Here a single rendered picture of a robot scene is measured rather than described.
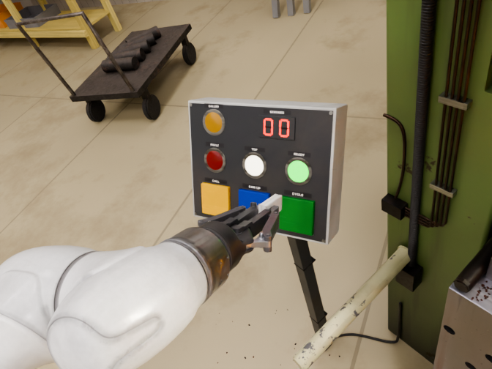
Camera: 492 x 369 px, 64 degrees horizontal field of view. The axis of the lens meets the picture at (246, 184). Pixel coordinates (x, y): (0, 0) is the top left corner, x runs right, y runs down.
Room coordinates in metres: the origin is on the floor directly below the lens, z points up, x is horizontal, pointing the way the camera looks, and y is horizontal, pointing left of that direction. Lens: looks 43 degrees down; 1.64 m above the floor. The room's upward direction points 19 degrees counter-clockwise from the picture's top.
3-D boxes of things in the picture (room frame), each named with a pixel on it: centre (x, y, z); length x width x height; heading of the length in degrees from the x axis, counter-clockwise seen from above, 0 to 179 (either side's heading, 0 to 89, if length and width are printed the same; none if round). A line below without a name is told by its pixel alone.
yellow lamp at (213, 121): (0.74, 0.02, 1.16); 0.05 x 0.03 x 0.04; 26
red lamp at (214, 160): (0.71, 0.05, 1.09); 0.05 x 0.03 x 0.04; 26
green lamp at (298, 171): (0.58, -0.11, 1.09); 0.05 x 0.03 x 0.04; 26
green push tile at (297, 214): (0.54, -0.08, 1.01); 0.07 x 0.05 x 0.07; 51
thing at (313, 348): (0.51, -0.17, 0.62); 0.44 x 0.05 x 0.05; 116
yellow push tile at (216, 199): (0.67, 0.08, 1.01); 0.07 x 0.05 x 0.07; 51
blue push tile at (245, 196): (0.61, 0.00, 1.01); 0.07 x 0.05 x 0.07; 51
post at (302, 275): (0.70, -0.09, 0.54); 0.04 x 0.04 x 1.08; 26
